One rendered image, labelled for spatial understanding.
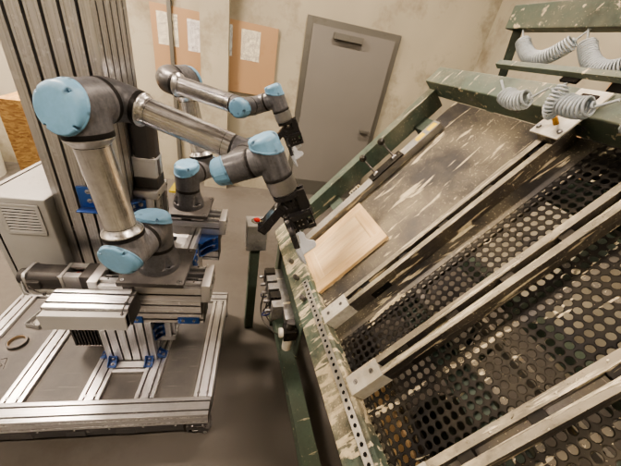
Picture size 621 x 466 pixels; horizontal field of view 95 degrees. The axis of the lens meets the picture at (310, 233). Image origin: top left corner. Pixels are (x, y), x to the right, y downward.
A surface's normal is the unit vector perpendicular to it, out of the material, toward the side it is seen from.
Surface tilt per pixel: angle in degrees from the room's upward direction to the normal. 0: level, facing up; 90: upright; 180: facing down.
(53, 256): 90
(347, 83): 90
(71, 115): 83
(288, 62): 90
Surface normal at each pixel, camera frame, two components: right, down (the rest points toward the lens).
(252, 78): 0.12, 0.55
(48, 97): -0.10, 0.40
